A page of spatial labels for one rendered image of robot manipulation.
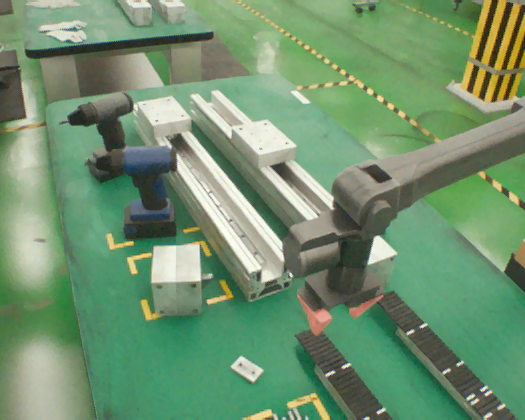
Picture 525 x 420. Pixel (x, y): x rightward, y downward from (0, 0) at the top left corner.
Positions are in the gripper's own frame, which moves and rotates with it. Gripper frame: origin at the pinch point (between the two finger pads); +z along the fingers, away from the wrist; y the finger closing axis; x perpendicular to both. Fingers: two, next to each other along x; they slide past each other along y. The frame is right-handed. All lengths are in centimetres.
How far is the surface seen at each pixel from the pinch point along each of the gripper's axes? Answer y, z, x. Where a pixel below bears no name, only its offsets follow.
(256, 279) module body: 2.8, 7.7, -20.6
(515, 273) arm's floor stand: -60, 18, -2
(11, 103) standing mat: 35, 90, -321
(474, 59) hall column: -298, 58, -201
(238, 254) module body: 4.1, 4.8, -25.9
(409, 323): -18.6, 9.7, 1.3
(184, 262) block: 15.0, 3.8, -27.3
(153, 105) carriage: 0, 1, -89
